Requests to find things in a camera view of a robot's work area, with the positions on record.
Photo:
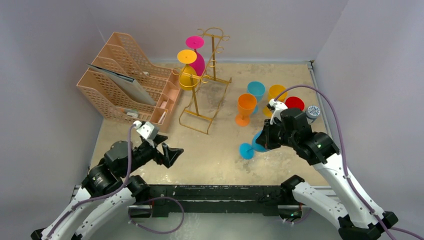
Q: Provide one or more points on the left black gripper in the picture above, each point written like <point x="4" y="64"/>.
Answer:
<point x="170" y="154"/>

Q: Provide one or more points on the blue wine glass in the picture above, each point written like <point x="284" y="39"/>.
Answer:
<point x="257" y="89"/>
<point x="247" y="150"/>

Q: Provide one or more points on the orange wine glass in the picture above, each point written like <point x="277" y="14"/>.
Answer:
<point x="246" y="104"/>

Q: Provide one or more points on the red wine glass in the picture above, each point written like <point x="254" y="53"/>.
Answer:
<point x="294" y="102"/>

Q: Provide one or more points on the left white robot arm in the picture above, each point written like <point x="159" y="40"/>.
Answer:
<point x="109" y="188"/>

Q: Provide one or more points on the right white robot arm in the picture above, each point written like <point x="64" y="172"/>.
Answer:
<point x="355" y="215"/>

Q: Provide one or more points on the magenta wine glass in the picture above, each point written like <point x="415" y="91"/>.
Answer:
<point x="196" y="42"/>

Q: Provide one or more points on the grey folder in organizer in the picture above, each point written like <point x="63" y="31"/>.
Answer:
<point x="128" y="84"/>

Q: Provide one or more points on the pink plastic file organizer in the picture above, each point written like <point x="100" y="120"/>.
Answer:
<point x="122" y="54"/>

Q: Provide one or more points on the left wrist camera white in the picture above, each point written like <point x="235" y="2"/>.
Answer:
<point x="146" y="130"/>

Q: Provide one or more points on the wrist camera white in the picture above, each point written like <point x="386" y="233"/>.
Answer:
<point x="276" y="107"/>
<point x="146" y="130"/>

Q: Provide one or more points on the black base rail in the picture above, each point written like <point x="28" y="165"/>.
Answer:
<point x="266" y="200"/>

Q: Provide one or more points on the gold wire glass rack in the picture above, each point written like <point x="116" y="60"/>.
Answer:
<point x="209" y="93"/>

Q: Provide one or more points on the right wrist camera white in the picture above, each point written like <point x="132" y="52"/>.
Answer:
<point x="276" y="107"/>

